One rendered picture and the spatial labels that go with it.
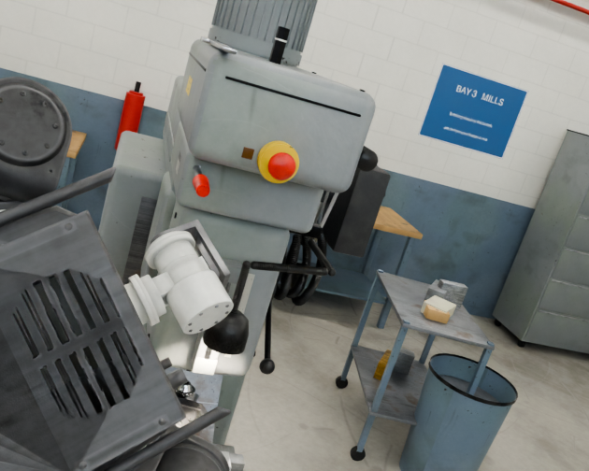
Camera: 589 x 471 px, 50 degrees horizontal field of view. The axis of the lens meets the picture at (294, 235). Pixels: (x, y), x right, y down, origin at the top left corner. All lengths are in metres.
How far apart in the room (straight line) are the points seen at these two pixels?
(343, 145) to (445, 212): 5.23
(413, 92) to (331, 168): 4.85
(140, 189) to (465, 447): 2.39
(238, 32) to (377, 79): 4.40
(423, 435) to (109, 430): 3.01
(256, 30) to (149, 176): 0.46
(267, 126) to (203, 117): 0.09
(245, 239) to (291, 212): 0.10
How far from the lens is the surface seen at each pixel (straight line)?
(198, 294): 0.73
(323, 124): 0.95
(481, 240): 6.45
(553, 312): 6.32
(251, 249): 1.12
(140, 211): 1.56
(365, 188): 1.45
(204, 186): 0.90
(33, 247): 0.56
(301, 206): 1.08
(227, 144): 0.93
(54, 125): 0.69
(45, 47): 5.40
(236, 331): 1.03
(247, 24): 1.31
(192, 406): 1.30
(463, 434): 3.43
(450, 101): 5.96
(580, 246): 6.18
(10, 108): 0.68
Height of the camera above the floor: 1.91
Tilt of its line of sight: 15 degrees down
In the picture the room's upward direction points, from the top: 17 degrees clockwise
